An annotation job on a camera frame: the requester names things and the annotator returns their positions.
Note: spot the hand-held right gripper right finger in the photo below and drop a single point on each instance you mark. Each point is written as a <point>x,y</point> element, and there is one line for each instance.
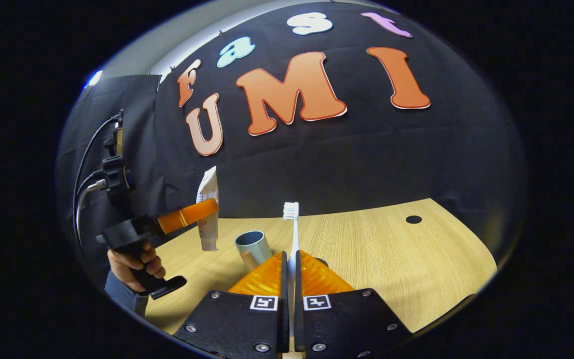
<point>352,324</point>

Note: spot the black backdrop cloth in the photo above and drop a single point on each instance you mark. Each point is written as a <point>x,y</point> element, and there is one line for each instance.
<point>366,164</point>

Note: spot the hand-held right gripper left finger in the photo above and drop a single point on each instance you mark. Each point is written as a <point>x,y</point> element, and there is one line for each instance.
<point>247,324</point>

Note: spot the white toothbrush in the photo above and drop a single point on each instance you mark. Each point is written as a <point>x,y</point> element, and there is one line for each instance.
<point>294,234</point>

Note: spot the wooden desktop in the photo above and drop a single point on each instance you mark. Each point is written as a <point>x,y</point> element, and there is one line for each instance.
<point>391,264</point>

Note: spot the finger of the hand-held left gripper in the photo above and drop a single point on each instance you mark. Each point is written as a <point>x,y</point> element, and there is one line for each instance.
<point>187,216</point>

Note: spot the dark brown round coaster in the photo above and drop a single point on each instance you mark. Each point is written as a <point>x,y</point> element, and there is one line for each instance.
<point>323,261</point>

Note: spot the white toothpaste tube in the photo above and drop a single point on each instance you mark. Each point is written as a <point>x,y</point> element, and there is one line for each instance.
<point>208,192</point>

